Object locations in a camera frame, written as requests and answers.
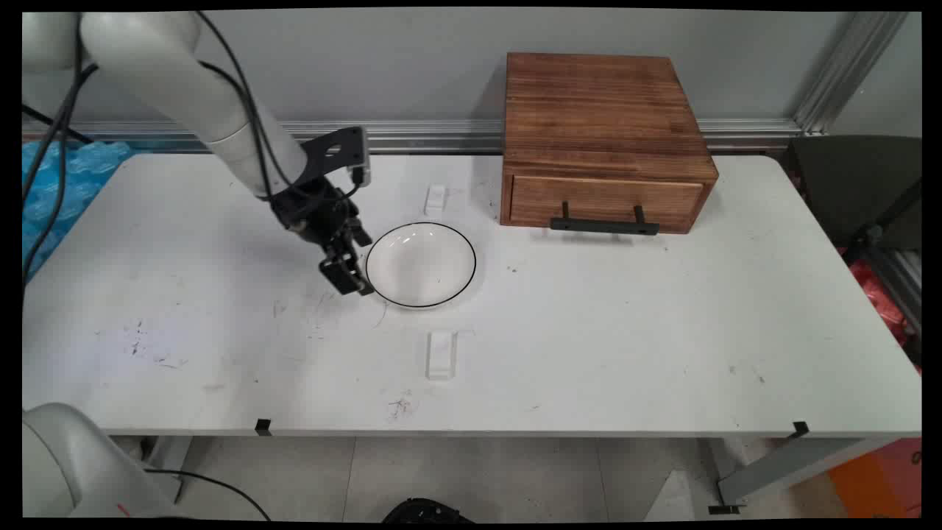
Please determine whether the blue plastic bag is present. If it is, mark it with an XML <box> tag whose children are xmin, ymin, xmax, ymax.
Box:
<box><xmin>22</xmin><ymin>140</ymin><xmax>138</xmax><ymax>284</ymax></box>

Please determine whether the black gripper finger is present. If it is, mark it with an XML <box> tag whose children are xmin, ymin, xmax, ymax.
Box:
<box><xmin>343</xmin><ymin>216</ymin><xmax>374</xmax><ymax>249</ymax></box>
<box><xmin>319</xmin><ymin>247</ymin><xmax>376</xmax><ymax>297</ymax></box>

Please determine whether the white bowl with black rim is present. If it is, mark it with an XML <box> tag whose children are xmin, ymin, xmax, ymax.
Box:
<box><xmin>365</xmin><ymin>222</ymin><xmax>478</xmax><ymax>309</ymax></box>

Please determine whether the brown wooden drawer cabinet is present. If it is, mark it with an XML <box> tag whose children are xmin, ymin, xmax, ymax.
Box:
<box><xmin>500</xmin><ymin>52</ymin><xmax>720</xmax><ymax>235</ymax></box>

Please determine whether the diagonal aluminium post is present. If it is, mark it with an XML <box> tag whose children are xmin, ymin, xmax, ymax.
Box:
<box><xmin>793</xmin><ymin>11</ymin><xmax>910</xmax><ymax>135</ymax></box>

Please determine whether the long white plastic block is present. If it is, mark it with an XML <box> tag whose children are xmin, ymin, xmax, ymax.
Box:
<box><xmin>426</xmin><ymin>331</ymin><xmax>458</xmax><ymax>381</ymax></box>

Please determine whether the orange box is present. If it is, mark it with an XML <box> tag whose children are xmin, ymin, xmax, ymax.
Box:
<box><xmin>827</xmin><ymin>438</ymin><xmax>922</xmax><ymax>519</ymax></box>

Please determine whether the red plastic bag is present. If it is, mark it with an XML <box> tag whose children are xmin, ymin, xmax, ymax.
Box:
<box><xmin>839</xmin><ymin>247</ymin><xmax>922</xmax><ymax>372</ymax></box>

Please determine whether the black object on floor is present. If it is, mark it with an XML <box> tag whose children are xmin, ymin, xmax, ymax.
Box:
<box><xmin>382</xmin><ymin>498</ymin><xmax>476</xmax><ymax>524</ymax></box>

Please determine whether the grey metal table leg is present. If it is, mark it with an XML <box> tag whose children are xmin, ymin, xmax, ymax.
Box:
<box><xmin>708</xmin><ymin>436</ymin><xmax>896</xmax><ymax>515</ymax></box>

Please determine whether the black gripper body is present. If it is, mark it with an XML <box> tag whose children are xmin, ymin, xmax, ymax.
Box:
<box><xmin>270</xmin><ymin>178</ymin><xmax>361</xmax><ymax>255</ymax></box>

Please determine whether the white table leg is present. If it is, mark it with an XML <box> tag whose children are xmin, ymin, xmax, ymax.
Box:
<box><xmin>144</xmin><ymin>436</ymin><xmax>194</xmax><ymax>506</ymax></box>

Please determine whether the horizontal aluminium rail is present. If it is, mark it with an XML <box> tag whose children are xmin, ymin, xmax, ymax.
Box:
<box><xmin>22</xmin><ymin>118</ymin><xmax>803</xmax><ymax>155</ymax></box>

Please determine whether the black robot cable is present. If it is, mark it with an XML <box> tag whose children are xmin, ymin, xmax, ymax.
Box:
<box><xmin>22</xmin><ymin>13</ymin><xmax>100</xmax><ymax>284</ymax></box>
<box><xmin>193</xmin><ymin>11</ymin><xmax>369</xmax><ymax>214</ymax></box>

